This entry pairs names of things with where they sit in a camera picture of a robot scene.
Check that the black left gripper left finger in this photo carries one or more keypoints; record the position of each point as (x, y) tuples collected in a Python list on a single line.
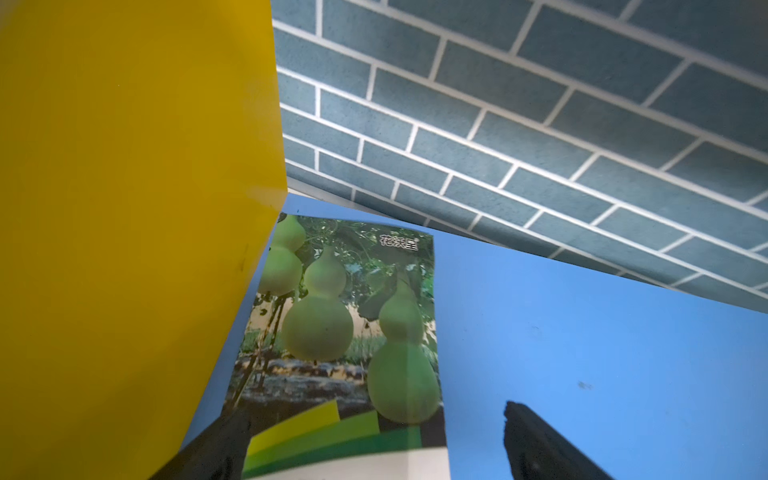
[(219, 452)]

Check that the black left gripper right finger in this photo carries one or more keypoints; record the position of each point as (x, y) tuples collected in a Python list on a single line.
[(536, 451)]

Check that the green gourd seed packet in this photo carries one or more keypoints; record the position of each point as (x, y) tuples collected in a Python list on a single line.
[(348, 348)]

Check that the yellow wooden shelf unit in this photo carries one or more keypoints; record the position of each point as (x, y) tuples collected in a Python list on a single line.
[(593, 176)]

